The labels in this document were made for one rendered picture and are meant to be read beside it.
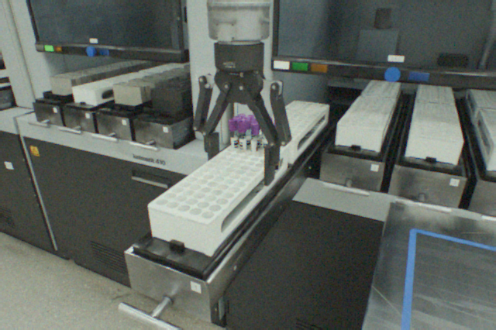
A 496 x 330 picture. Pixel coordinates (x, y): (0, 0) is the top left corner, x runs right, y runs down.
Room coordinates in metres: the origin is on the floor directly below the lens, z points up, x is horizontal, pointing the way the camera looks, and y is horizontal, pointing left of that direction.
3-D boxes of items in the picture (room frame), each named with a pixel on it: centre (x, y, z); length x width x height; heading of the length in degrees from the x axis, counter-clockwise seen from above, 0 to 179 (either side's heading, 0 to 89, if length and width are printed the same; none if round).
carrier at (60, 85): (1.21, 0.64, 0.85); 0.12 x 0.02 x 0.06; 64
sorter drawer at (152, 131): (1.22, 0.13, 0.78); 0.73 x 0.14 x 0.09; 154
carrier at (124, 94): (1.07, 0.37, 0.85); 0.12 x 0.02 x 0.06; 65
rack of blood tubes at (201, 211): (0.51, 0.03, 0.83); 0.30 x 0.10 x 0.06; 154
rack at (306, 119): (0.79, -0.11, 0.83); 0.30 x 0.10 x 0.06; 154
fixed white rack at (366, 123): (0.85, -0.31, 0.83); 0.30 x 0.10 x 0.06; 154
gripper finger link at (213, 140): (0.57, 0.06, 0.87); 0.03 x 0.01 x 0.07; 154
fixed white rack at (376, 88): (1.14, -0.45, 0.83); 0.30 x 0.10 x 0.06; 154
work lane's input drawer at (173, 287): (0.63, -0.03, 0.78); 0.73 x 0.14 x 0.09; 154
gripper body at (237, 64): (0.54, 0.01, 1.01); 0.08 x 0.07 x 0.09; 64
